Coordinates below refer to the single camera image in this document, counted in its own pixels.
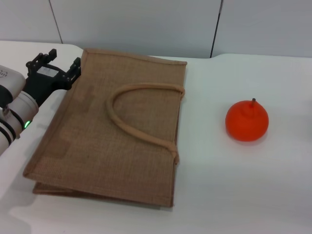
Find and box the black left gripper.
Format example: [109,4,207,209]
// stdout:
[22,49,82,108]

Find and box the brown jute handbag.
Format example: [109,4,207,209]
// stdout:
[22,48,188,209]

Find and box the orange fruit with stem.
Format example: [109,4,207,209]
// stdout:
[225,97,270,142]

